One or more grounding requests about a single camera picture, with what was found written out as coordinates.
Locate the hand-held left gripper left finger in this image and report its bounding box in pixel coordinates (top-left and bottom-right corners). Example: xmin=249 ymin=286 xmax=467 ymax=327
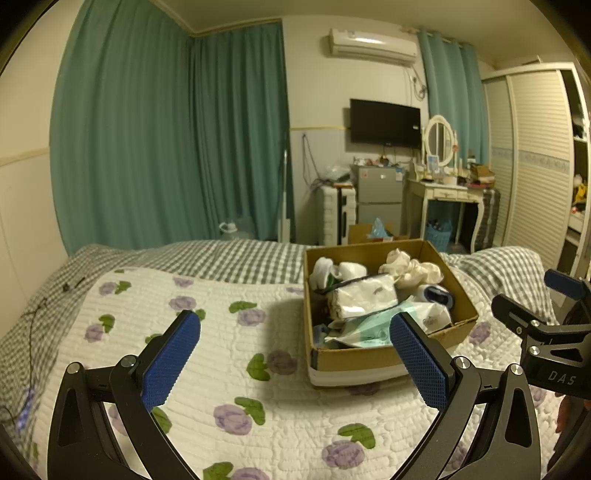
xmin=46 ymin=310 xmax=201 ymax=480

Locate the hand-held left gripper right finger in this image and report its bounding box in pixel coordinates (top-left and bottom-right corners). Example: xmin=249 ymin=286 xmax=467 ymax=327
xmin=389 ymin=312 xmax=542 ymax=480

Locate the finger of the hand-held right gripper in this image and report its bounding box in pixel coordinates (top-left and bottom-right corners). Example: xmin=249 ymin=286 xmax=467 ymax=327
xmin=492 ymin=293 xmax=555 ymax=343
xmin=545 ymin=269 xmax=591 ymax=302

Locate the brown cardboard box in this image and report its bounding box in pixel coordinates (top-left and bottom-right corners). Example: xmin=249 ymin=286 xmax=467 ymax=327
xmin=302 ymin=239 xmax=479 ymax=388

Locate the green white towel pack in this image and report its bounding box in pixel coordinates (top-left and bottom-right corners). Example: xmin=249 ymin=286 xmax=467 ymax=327
xmin=330 ymin=302 xmax=453 ymax=349

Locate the navy white sock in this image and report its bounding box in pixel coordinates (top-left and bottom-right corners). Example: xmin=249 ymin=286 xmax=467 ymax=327
xmin=418 ymin=285 xmax=455 ymax=308

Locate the navy-edged tissue pack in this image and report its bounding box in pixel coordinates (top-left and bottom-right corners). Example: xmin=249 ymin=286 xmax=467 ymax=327
xmin=327 ymin=273 xmax=399 ymax=320

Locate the cream cloth bundle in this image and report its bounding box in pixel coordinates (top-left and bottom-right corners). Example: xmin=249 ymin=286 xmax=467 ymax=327
xmin=379 ymin=248 xmax=444 ymax=289

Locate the white sock bundle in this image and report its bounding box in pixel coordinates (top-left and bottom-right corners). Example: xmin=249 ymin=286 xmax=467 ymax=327
xmin=308 ymin=257 xmax=365 ymax=291

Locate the white floral quilt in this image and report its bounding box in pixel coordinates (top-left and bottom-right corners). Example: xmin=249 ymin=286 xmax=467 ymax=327
xmin=18 ymin=268 xmax=559 ymax=480

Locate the yellow plush toy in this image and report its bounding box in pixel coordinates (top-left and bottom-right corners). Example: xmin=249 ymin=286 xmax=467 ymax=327
xmin=571 ymin=174 xmax=589 ymax=213

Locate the floral quilted bed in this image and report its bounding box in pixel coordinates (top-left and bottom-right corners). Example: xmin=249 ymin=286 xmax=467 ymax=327
xmin=0 ymin=240 xmax=559 ymax=480

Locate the blue plastic basket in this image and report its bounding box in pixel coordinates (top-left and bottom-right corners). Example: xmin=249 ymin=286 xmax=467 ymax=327
xmin=425 ymin=222 xmax=452 ymax=252

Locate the white slatted wardrobe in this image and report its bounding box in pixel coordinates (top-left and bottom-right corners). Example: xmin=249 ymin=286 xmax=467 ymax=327
xmin=481 ymin=62 xmax=591 ymax=278

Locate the small open cardboard box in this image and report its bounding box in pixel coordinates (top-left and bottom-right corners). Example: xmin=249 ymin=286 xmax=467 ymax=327
xmin=348 ymin=218 xmax=409 ymax=244

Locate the white vanity table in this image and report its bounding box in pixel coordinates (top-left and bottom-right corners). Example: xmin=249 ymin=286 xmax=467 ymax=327
xmin=406 ymin=178 xmax=488 ymax=254

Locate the white drawer cabinet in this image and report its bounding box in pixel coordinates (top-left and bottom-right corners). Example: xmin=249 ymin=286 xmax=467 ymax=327
xmin=315 ymin=185 xmax=357 ymax=245

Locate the grey mini fridge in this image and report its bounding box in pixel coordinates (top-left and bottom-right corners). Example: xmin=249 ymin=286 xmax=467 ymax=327
xmin=352 ymin=164 xmax=406 ymax=227

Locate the white oval vanity mirror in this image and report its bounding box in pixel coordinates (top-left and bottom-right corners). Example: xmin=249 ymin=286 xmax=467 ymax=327
xmin=422 ymin=115 xmax=459 ymax=167

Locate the narrow teal curtain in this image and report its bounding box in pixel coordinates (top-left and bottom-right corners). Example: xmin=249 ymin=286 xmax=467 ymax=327
xmin=418 ymin=30 xmax=491 ymax=167

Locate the wide teal curtain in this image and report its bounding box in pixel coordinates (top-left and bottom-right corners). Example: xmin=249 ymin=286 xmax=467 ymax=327
xmin=50 ymin=0 xmax=199 ymax=257

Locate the white air conditioner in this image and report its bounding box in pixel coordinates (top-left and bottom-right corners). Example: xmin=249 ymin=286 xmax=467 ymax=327
xmin=329 ymin=28 xmax=419 ymax=65

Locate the black cable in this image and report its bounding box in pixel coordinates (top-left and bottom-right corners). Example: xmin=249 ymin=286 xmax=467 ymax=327
xmin=0 ymin=276 xmax=86 ymax=421

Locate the black wall television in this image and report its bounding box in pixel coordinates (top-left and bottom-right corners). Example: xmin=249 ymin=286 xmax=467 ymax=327
xmin=349 ymin=98 xmax=422 ymax=149

